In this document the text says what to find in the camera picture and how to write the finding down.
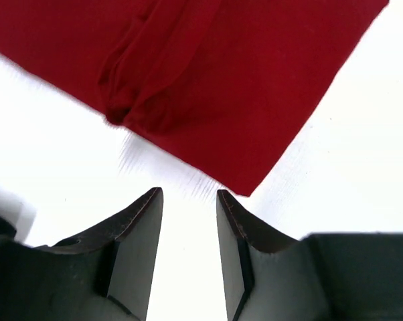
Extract red t-shirt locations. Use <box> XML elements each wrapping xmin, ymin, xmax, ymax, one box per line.
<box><xmin>0</xmin><ymin>1</ymin><xmax>387</xmax><ymax>196</ymax></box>

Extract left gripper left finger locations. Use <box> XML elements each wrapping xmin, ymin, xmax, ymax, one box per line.
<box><xmin>0</xmin><ymin>187</ymin><xmax>163</xmax><ymax>321</ymax></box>

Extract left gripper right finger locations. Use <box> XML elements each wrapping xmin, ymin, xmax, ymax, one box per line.
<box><xmin>216</xmin><ymin>190</ymin><xmax>403</xmax><ymax>320</ymax></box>

